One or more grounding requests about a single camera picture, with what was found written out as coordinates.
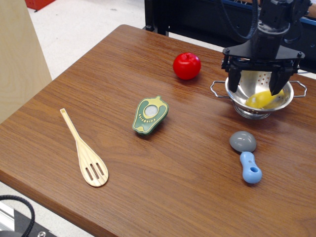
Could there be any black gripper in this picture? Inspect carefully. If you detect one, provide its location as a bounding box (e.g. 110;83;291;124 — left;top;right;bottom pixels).
221;22;305;95

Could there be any yellow toy banana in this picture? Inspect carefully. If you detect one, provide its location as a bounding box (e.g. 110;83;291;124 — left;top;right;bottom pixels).
245;90;284;109

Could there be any robot base with rail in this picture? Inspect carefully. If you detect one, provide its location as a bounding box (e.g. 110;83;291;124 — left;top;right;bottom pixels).
0;195;59;237

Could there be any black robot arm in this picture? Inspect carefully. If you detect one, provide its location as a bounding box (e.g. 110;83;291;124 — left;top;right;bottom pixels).
215;0;312;95

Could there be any steel colander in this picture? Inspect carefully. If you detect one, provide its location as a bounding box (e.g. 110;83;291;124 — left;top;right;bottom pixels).
210;71;307;119

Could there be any grey blue ice cream scoop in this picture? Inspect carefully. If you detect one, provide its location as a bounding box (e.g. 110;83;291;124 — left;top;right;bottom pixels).
229;131;262;184

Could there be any red toy apple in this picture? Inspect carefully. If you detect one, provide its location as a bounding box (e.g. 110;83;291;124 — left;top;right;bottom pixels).
173;52;201;80

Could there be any green toy pepper half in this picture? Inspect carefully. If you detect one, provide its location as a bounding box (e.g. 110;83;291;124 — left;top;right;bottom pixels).
132;95;169;135

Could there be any wooden slotted spatula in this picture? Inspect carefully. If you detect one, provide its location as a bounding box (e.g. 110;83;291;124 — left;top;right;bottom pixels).
60;108;109;187

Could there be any red box on floor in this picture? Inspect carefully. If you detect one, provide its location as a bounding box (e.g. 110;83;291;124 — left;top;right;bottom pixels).
25;0;55;11

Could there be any light wooden panel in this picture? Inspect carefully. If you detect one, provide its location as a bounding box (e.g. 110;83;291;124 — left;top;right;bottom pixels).
0;0;52;121

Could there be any black braided cable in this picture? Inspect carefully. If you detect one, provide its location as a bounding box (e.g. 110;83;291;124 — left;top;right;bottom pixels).
217;0;260;42

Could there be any black metal frame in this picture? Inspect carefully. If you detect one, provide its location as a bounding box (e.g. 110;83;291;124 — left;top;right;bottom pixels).
145;0;316;73

